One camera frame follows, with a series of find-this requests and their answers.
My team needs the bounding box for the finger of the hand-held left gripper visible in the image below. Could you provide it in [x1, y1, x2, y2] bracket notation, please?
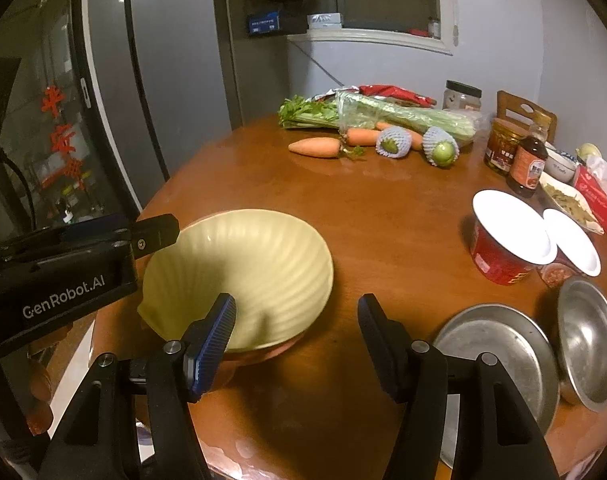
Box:
[128, 213, 180, 261]

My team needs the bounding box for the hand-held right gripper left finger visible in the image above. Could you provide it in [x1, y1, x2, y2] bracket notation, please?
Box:
[36, 292, 238, 480]

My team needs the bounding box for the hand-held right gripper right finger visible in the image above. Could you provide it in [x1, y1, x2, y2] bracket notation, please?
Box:
[357, 293, 560, 480]

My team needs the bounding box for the yellow ribbed plate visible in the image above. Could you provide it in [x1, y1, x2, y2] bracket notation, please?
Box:
[138, 208, 334, 353]

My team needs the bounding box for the steel plate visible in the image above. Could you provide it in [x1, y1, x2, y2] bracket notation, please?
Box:
[433, 303, 560, 467]

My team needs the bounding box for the red bowl with white inside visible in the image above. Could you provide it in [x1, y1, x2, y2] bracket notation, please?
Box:
[469, 189, 559, 287]

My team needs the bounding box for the person's left hand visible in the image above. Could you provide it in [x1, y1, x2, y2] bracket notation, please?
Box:
[26, 359, 55, 437]

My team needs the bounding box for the red knot decoration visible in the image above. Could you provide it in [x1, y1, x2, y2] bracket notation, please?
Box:
[40, 85, 92, 189]

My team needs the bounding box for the grey refrigerator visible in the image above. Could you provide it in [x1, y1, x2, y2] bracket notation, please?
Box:
[86, 0, 245, 203]

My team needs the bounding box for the carrot with leaf stub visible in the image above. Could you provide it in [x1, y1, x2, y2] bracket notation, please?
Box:
[288, 137, 365, 161]

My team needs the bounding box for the red speckled bowl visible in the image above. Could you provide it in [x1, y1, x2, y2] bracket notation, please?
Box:
[537, 260, 580, 289]

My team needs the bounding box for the green fruit in foam net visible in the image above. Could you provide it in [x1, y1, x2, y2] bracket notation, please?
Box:
[422, 126, 459, 167]
[375, 126, 415, 160]

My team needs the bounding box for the white deep plate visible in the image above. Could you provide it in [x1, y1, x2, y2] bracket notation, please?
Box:
[542, 208, 602, 277]

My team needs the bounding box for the dark sauce bottle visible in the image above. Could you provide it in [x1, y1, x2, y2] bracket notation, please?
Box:
[507, 122, 551, 198]

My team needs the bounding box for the celery bunch in plastic bag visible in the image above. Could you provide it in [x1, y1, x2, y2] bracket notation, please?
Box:
[278, 91, 480, 145]

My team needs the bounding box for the pickle jar with red label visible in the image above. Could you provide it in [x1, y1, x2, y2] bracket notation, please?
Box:
[484, 117, 527, 176]

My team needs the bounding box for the blue box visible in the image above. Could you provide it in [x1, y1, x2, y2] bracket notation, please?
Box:
[247, 12, 283, 37]

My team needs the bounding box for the white dish of green vegetables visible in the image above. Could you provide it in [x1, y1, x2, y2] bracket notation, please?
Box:
[538, 170, 605, 236]

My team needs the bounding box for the red snack bag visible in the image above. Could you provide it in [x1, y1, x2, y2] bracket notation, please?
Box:
[308, 84, 437, 111]

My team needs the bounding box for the white printed bowl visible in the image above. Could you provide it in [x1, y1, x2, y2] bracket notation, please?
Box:
[543, 147, 579, 184]

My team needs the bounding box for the clear jar with black lid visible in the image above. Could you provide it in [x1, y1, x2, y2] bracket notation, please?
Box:
[442, 80, 483, 112]

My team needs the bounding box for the red tissue box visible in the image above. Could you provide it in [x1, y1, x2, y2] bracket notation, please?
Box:
[573, 155, 607, 241]

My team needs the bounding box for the white box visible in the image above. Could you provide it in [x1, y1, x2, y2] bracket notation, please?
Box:
[307, 12, 343, 30]

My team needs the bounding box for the thin wall cable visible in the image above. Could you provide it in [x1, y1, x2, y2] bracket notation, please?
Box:
[288, 40, 345, 89]

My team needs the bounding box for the glass door with black frame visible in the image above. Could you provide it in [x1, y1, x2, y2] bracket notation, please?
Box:
[0, 0, 140, 241]

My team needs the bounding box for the wooden chair with handle cutout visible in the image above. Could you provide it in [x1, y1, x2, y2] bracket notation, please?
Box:
[497, 90, 557, 143]

